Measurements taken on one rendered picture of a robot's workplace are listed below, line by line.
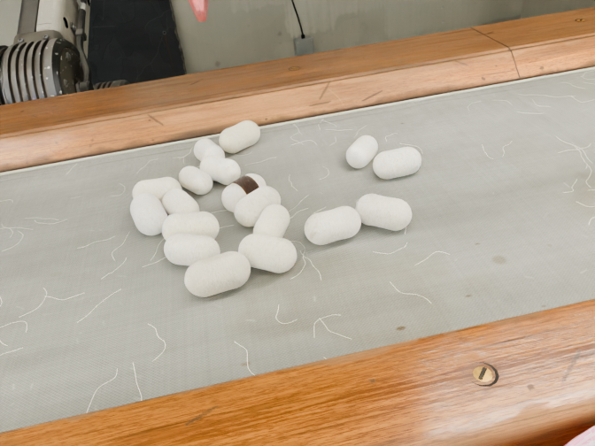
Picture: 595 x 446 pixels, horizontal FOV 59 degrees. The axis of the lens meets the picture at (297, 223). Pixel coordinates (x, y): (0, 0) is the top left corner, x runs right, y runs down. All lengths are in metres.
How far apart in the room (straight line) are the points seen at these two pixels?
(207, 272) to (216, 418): 0.10
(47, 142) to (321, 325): 0.33
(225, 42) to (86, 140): 1.94
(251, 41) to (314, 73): 1.91
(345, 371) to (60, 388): 0.14
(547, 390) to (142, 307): 0.21
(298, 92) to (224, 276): 0.26
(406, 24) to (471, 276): 2.40
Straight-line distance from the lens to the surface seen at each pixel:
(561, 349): 0.25
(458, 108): 0.51
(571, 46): 0.61
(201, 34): 2.40
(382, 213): 0.33
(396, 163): 0.38
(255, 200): 0.35
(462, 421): 0.21
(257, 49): 2.46
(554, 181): 0.40
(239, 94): 0.51
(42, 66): 0.69
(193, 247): 0.32
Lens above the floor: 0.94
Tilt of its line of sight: 34 degrees down
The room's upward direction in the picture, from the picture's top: 7 degrees counter-clockwise
